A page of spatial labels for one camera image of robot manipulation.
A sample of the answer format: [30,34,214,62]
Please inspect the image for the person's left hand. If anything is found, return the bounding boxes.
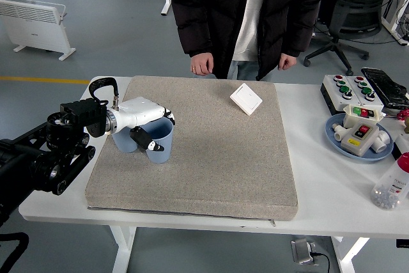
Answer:
[277,52,298,72]

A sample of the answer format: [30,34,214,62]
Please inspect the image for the person's right hand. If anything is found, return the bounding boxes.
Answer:
[190,52,214,77]

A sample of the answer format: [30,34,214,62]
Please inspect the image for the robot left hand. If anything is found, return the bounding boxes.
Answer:
[112,96,176,153]

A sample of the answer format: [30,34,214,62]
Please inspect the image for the blue ribbed plastic cup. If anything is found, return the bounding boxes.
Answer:
[140,118,175,166]
[111,127,143,154]

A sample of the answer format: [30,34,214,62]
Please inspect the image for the white push-button control box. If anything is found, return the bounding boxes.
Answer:
[320,74,385,116]

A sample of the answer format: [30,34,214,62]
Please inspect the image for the grey-brown cushion mat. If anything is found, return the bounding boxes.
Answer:
[85,75,300,222]

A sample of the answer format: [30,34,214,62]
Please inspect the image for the black office chair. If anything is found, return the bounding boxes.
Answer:
[302,0,400,76]

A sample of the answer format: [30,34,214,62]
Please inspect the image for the white pipe fitting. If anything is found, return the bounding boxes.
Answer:
[370,129,392,155]
[331,122,349,143]

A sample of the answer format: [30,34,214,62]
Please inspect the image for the yellow floor tape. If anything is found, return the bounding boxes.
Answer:
[0,75,91,85]

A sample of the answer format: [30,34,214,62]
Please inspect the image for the blue plate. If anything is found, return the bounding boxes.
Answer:
[325,113,394,162]

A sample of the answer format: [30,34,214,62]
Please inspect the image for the white table leg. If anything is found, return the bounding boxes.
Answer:
[108,225,138,273]
[332,237,371,273]

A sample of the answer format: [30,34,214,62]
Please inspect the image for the white panel heater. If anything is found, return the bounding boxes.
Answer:
[0,0,77,61]

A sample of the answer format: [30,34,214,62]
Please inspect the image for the clear red-capped bead bottle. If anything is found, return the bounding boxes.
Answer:
[370,152,409,212]

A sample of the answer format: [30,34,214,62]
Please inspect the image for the grey box under table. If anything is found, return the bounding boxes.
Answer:
[290,237,320,267]

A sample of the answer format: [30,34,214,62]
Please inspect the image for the white wall switch plate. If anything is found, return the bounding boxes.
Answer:
[229,83,264,116]

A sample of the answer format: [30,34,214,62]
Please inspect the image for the white green-red button switch box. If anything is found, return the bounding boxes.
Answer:
[343,105,384,130]

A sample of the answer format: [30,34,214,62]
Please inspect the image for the white desk with cables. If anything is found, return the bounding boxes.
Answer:
[382,0,409,46]

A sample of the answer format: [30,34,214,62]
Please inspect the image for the white red rocker switch box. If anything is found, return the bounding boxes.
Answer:
[340,121,380,160]

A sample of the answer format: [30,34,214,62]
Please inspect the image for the black cable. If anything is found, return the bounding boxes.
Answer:
[313,252,332,273]

